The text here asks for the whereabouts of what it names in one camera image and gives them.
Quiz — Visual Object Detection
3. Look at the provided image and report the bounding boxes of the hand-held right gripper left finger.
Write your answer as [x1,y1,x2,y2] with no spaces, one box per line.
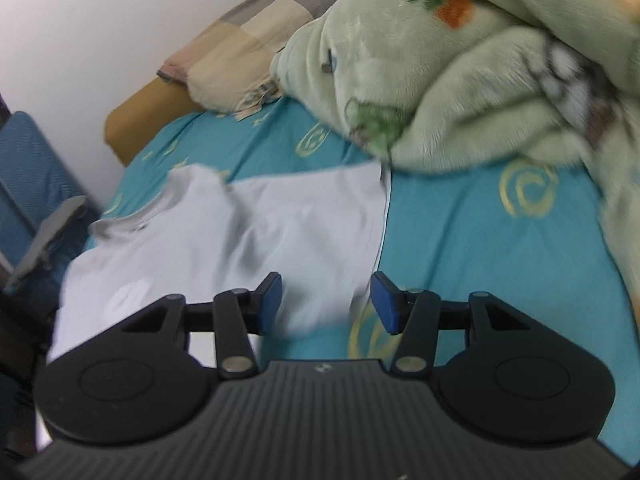
[118,271,284,377]

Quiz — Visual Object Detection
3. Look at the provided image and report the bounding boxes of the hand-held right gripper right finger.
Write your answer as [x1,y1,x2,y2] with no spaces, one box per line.
[370,271,532,377]

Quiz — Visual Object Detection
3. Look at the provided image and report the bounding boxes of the white t-shirt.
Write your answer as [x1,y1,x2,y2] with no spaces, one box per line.
[46,163,392,364]

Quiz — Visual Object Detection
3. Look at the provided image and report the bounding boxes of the teal patterned bed sheet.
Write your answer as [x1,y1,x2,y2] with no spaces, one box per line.
[82,96,640,467]

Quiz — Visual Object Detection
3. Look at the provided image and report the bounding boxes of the mustard yellow mattress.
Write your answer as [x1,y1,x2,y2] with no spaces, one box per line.
[103,78,207,167]

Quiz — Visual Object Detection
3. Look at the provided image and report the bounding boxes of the green plush printed blanket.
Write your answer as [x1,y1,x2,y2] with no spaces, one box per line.
[270,0,640,306]

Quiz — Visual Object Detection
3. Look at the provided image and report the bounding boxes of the plaid beige pillow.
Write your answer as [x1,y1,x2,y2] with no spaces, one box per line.
[157,0,358,122]

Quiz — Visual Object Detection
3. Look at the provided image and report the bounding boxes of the blue chair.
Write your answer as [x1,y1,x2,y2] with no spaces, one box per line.
[0,111,105,321]

